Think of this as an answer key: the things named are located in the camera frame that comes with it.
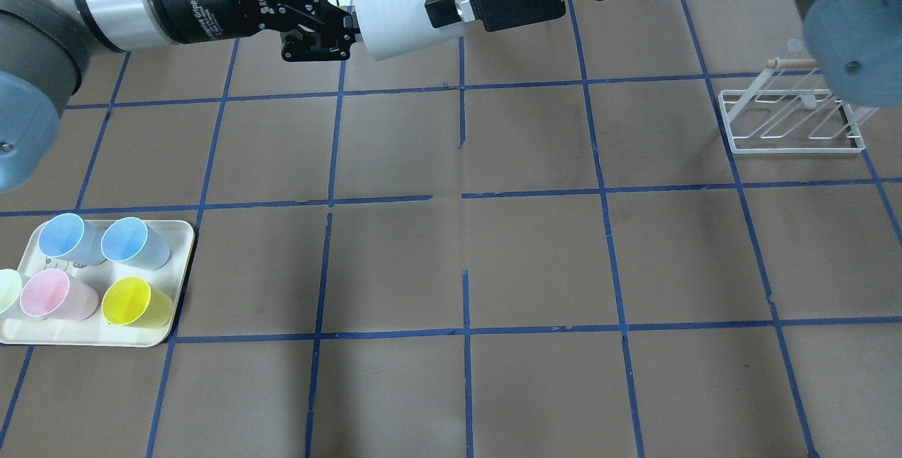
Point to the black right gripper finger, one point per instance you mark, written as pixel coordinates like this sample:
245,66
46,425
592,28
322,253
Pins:
495,15

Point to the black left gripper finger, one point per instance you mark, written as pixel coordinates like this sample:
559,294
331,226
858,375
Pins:
350,26

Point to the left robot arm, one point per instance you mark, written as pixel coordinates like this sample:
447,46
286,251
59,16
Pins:
47,47

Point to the blue cup near yellow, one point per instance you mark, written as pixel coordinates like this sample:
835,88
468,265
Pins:
131,242

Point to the blue cup far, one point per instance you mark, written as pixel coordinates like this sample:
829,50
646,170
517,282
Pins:
69,237

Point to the yellow plastic cup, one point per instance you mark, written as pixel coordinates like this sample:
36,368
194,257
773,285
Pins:
133,302

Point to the pink plastic cup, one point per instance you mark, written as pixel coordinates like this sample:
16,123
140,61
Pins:
55,294

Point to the pale green plastic cup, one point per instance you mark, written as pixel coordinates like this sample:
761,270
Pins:
12,284

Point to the wooden rack dowel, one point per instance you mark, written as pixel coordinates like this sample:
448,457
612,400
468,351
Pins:
791,63

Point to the white wire cup rack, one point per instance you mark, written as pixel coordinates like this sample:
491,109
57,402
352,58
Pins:
791,112

